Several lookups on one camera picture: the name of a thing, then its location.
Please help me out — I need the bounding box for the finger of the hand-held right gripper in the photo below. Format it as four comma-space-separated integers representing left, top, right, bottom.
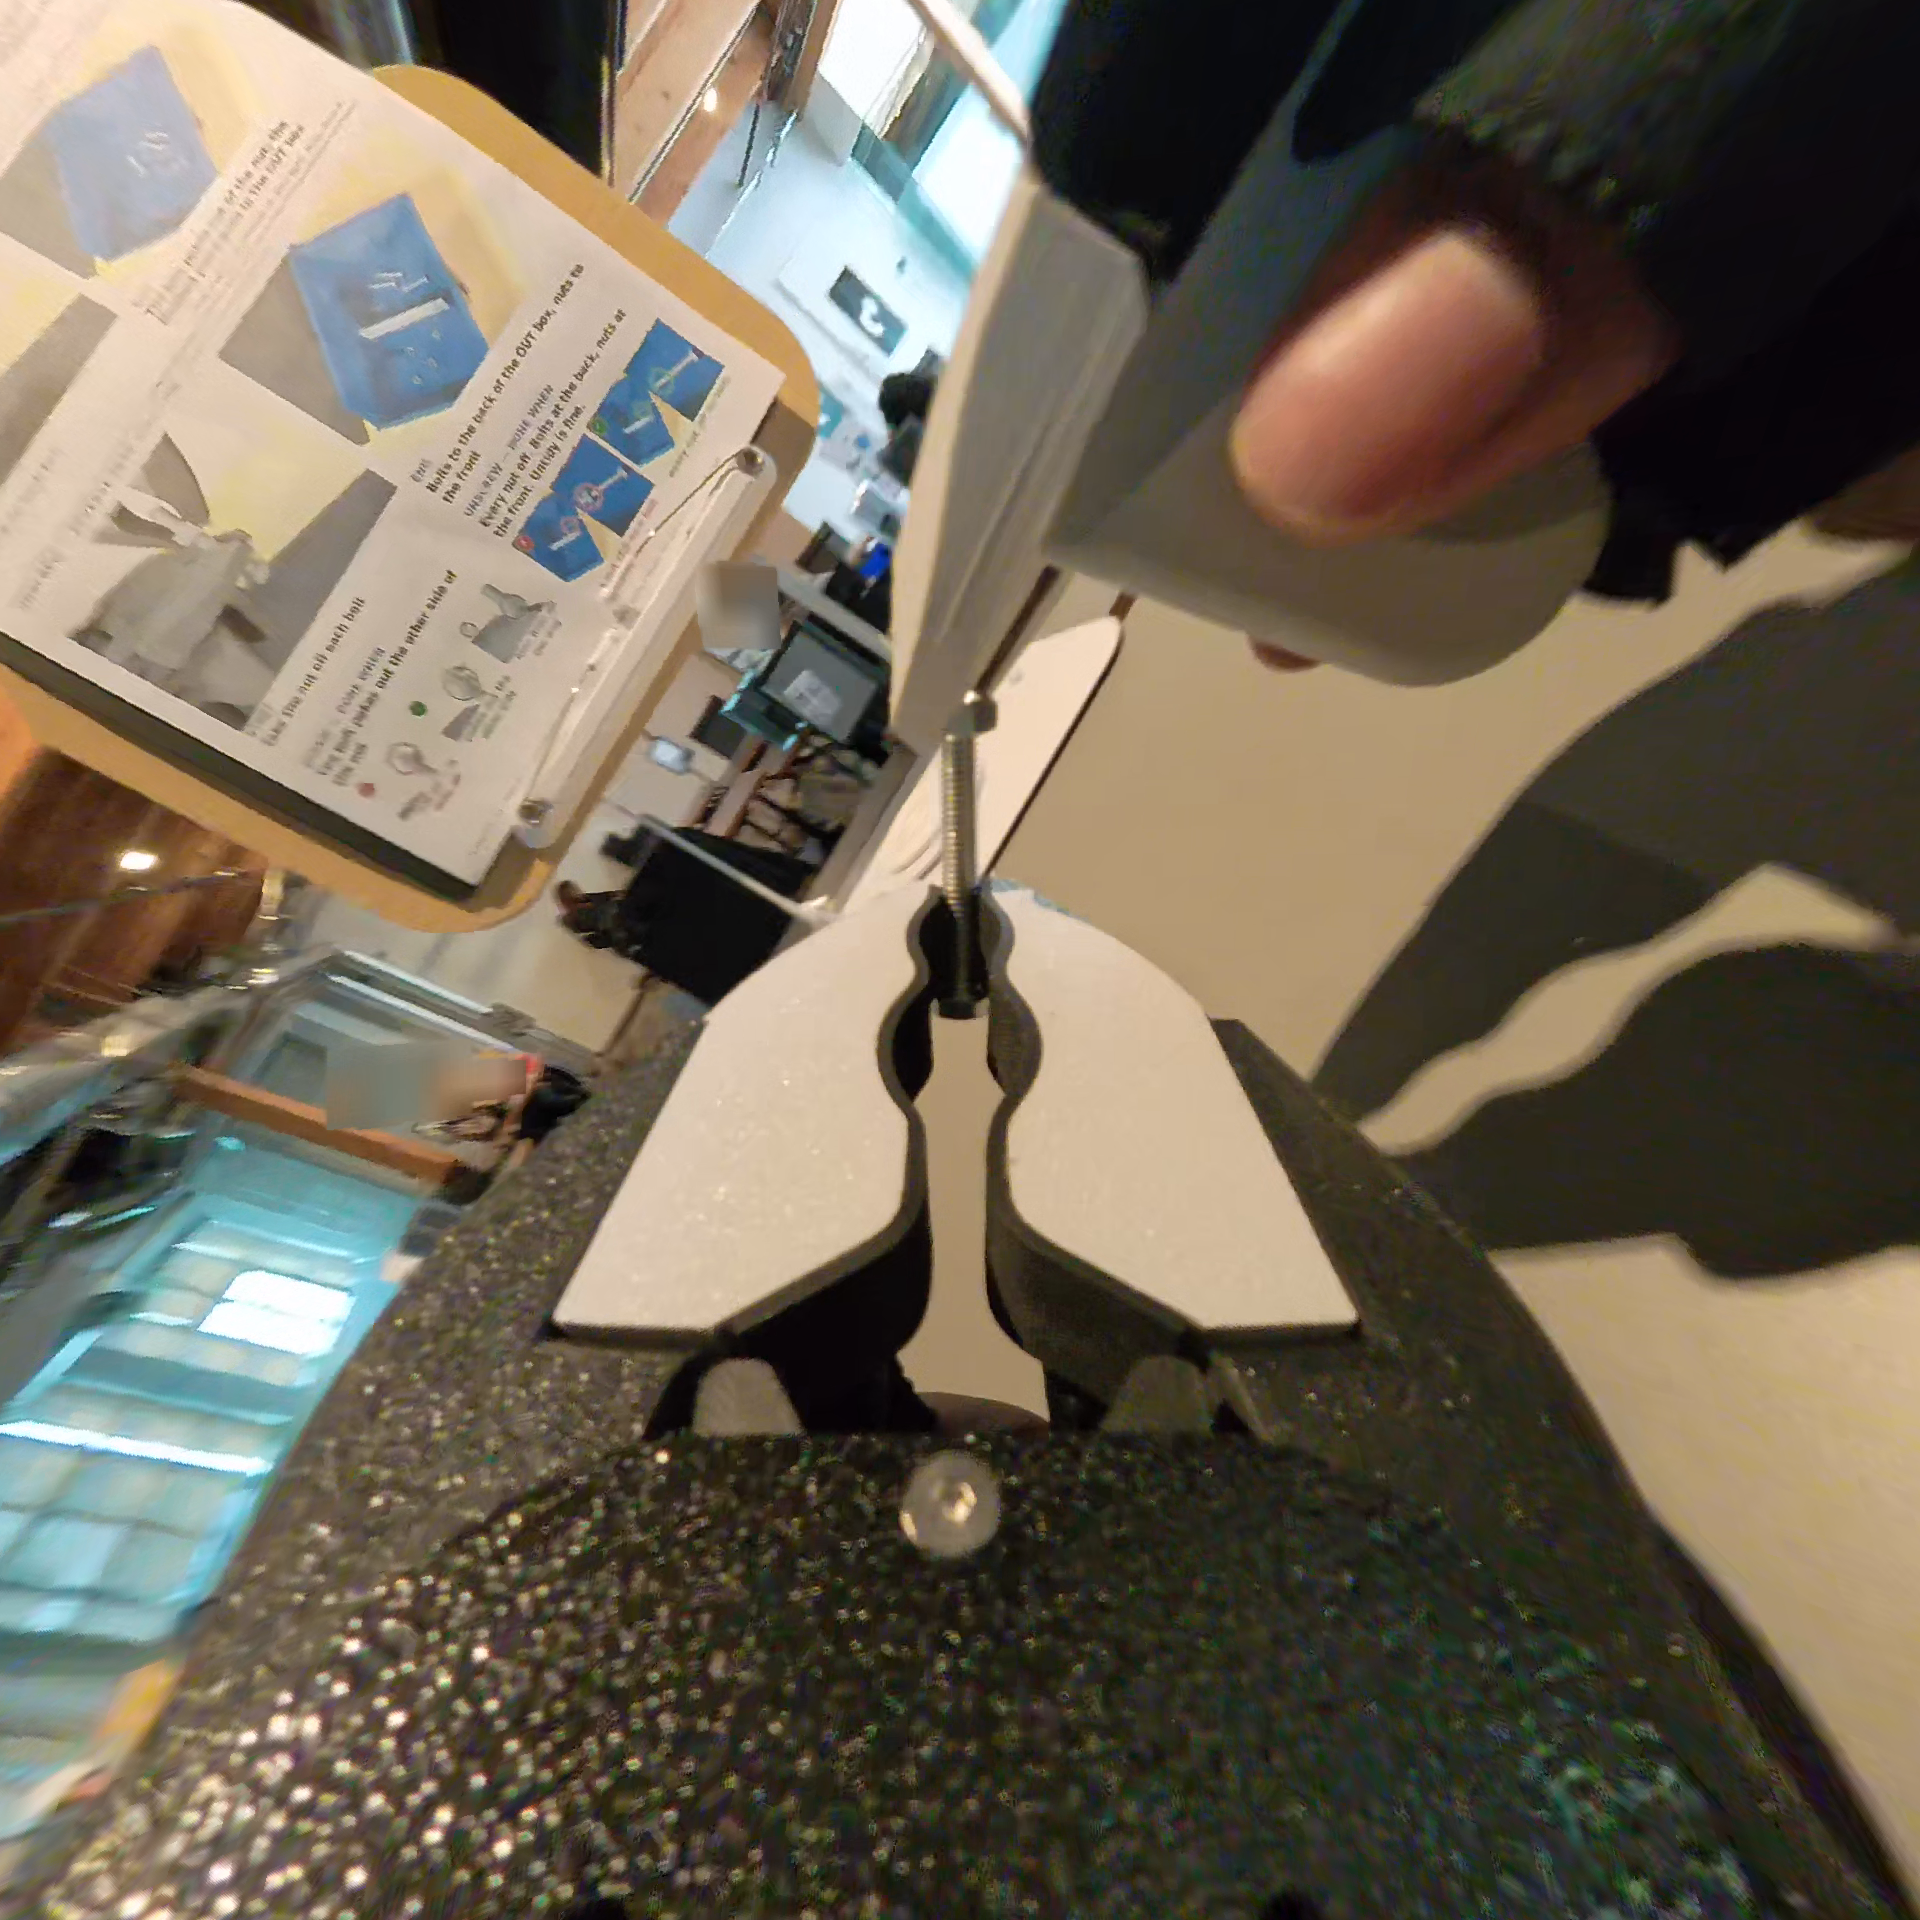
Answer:
884, 177, 1151, 712

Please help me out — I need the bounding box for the black computer monitor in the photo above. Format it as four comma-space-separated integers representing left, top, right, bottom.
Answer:
757, 612, 888, 746

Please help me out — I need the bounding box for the silver threaded bolt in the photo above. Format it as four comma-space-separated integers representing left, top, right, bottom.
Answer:
931, 731, 998, 1028

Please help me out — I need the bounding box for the white stand rod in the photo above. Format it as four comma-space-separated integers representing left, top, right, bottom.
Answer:
614, 823, 847, 921

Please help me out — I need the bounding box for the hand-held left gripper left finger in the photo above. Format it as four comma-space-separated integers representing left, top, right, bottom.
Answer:
551, 881, 936, 1439

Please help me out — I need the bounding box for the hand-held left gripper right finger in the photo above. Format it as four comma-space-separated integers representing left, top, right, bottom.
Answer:
983, 897, 1365, 1439

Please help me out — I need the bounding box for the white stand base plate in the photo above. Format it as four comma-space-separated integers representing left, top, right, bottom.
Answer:
895, 612, 1127, 909

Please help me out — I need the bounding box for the wooden document board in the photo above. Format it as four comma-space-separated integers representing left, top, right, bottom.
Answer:
0, 60, 824, 935

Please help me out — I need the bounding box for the printed instruction sheet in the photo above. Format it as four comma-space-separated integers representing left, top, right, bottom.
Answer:
0, 0, 784, 890

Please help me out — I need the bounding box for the person's right hand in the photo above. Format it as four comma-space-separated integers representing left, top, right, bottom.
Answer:
1230, 231, 1557, 530

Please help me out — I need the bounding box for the white clip bar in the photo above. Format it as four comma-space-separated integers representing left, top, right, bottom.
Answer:
509, 441, 779, 848

